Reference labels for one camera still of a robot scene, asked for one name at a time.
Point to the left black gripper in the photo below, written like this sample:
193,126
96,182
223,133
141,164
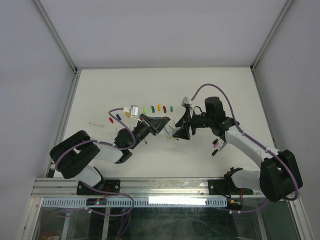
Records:
146,122

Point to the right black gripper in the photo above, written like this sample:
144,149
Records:
187,116

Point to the pink cap marker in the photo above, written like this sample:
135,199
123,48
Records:
172,128

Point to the yellow cap marker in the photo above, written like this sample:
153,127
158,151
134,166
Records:
172,137

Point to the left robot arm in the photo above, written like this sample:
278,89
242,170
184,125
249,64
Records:
72,156

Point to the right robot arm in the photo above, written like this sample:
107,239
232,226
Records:
278,174

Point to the magenta cap marker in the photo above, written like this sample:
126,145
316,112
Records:
216,144

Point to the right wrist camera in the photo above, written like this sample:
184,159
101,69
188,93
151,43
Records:
187,103

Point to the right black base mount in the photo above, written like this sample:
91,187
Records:
220,186

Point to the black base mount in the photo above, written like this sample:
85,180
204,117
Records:
103,186
220,186

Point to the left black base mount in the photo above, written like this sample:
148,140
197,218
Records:
103,186

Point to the white slotted cable duct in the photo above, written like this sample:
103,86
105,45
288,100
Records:
138,202

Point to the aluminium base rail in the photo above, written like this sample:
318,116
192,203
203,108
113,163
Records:
134,187

